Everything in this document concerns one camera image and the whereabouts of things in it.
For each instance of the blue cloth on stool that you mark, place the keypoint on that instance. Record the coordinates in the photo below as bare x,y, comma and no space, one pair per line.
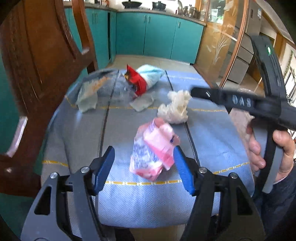
209,136

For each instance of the person's right hand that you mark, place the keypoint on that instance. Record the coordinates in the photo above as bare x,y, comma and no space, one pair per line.
284,140

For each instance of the carved wooden chair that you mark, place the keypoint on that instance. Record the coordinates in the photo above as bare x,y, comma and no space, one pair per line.
41,60

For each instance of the black wok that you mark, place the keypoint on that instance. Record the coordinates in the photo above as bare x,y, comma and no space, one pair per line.
131,4

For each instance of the frosted glass sliding door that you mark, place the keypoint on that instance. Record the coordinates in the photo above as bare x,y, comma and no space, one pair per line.
212,50

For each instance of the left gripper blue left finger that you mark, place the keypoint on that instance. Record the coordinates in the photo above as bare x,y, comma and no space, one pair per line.
101,169

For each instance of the clear plastic snack bag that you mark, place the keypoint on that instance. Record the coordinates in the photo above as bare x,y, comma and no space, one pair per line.
111,89

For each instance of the white plastic trash basket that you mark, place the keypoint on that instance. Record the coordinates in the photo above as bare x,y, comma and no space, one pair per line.
241,119

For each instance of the white tissue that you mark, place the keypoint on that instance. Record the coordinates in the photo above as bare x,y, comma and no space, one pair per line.
176,111

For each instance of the teal lower kitchen cabinets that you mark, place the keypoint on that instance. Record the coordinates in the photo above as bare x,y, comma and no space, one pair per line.
138,34

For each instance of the red snack wrapper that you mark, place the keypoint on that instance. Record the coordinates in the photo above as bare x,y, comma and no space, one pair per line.
136,80

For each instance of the pink paper wrapper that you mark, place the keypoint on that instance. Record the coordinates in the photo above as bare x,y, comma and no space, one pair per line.
153,148

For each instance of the silver refrigerator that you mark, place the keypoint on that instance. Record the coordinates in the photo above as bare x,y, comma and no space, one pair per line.
245,46

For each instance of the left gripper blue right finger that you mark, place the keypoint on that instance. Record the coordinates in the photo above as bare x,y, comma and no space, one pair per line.
187,170

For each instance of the stainless steel pot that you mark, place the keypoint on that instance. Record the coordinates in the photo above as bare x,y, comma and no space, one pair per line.
191,12

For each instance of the black cooking pot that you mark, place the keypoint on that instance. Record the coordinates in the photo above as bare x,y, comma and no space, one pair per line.
158,6

